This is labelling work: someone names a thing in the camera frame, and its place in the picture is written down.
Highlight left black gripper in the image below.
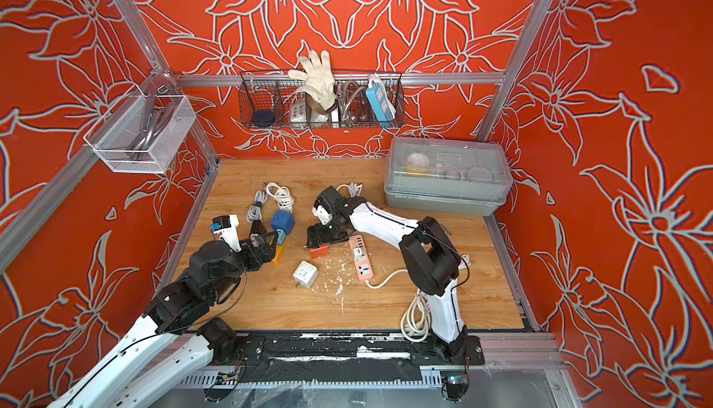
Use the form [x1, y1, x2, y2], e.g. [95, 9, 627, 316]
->
[209, 229, 279, 303]

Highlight red cube plug adapter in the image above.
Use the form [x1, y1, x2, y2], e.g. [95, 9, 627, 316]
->
[309, 244, 330, 259]

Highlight white cube plug adapter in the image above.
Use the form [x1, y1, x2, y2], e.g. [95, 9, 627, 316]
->
[293, 261, 319, 288]

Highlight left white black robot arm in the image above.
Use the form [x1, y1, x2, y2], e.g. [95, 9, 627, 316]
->
[52, 232, 278, 407]

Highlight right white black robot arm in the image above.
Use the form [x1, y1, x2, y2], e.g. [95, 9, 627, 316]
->
[306, 186, 467, 365]

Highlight yellow strip with teal plug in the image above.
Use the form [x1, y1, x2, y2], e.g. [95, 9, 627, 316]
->
[272, 229, 289, 264]

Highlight blue cube plug adapter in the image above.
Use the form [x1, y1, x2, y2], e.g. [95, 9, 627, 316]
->
[270, 210, 295, 235]

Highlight white socket in basket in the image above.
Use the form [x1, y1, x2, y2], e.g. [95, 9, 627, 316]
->
[289, 99, 307, 129]

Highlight dark blue round object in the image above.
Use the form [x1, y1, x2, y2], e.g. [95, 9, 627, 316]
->
[251, 109, 276, 129]

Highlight grey lidded plastic box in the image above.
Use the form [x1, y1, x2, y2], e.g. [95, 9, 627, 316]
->
[384, 137, 514, 217]

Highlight light blue power strip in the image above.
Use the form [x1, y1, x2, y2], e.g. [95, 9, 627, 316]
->
[366, 75, 397, 128]

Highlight white work glove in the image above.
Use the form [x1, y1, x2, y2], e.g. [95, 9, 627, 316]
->
[288, 50, 336, 111]

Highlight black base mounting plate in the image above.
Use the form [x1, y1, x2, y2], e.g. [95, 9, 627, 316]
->
[237, 330, 486, 367]

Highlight white grey coiled cables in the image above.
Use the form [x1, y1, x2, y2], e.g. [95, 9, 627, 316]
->
[246, 182, 296, 223]

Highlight black wire wall basket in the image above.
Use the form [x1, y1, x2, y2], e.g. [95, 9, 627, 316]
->
[239, 69, 406, 131]

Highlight white wire mesh basket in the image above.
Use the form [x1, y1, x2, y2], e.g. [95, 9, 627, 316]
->
[84, 86, 196, 174]

